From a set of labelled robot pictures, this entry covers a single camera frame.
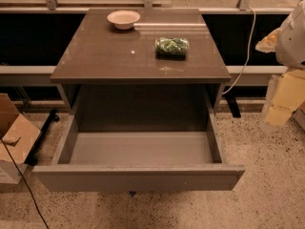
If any white bowl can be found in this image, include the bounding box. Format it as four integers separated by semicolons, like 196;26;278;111
107;10;140;30

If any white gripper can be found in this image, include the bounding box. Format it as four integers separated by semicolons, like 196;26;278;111
255;0;305;127

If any black floor cable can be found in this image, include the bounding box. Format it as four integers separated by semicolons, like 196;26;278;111
0;136;51;229

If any white hanging cable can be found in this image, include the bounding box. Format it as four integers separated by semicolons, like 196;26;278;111
222;7;257;96

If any dark brown cabinet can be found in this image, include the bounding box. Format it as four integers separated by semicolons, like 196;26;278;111
50;8;232;134

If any open grey top drawer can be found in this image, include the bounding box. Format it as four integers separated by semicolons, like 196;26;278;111
33;94;245;192

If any cardboard box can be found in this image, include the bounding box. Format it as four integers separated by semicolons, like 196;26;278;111
0;94;40;184

